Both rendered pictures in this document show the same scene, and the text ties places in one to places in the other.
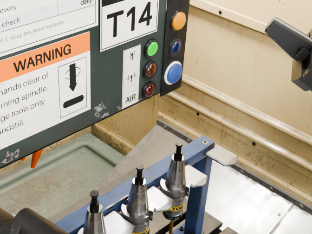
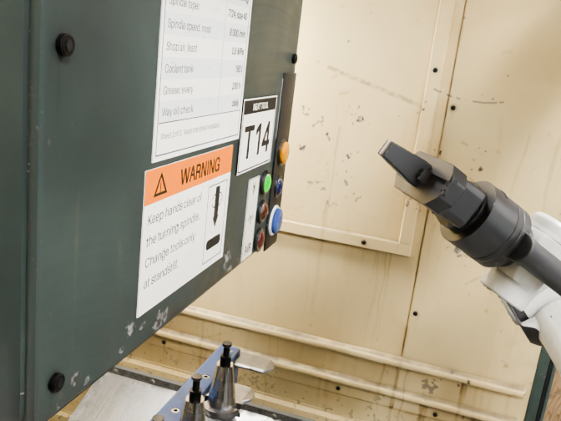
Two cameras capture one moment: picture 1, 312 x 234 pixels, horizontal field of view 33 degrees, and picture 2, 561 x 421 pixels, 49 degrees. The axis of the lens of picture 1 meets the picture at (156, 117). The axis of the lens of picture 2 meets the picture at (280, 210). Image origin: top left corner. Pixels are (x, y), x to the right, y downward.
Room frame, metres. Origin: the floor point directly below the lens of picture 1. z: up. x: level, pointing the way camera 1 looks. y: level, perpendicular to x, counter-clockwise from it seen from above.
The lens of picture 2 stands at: (0.04, 0.28, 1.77)
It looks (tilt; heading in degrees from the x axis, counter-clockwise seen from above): 15 degrees down; 334
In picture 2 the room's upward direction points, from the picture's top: 7 degrees clockwise
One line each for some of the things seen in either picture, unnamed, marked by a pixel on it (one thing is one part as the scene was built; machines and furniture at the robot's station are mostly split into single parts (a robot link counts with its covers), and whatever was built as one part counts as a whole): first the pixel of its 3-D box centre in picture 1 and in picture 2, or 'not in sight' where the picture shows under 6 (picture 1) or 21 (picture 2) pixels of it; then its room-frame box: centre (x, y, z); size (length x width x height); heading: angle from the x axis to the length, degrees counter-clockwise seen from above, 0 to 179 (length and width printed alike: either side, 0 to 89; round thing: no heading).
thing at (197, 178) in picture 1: (191, 176); (233, 392); (0.89, -0.09, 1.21); 0.07 x 0.05 x 0.01; 48
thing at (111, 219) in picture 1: (116, 226); not in sight; (0.72, 0.06, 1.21); 0.07 x 0.05 x 0.01; 48
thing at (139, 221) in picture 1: (137, 212); not in sight; (0.76, 0.02, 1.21); 0.06 x 0.06 x 0.03
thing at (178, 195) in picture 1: (174, 187); (220, 408); (0.84, -0.05, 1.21); 0.06 x 0.06 x 0.03
